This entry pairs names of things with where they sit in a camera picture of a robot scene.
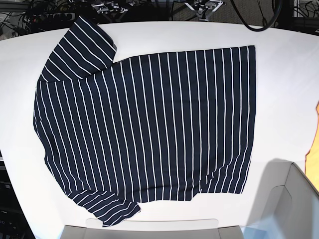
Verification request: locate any navy white striped T-shirt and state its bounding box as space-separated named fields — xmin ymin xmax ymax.
xmin=33 ymin=17 xmax=256 ymax=227

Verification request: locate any orange cloth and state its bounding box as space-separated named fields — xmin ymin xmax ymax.
xmin=305 ymin=105 xmax=319 ymax=191

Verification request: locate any metal clamp mount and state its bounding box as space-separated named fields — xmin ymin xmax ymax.
xmin=184 ymin=0 xmax=226 ymax=22
xmin=91 ymin=0 xmax=127 ymax=14

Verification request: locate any metal clamp mount left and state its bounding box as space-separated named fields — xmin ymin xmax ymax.
xmin=91 ymin=0 xmax=127 ymax=14

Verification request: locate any black looped cable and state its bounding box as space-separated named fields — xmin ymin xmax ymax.
xmin=229 ymin=0 xmax=282 ymax=32

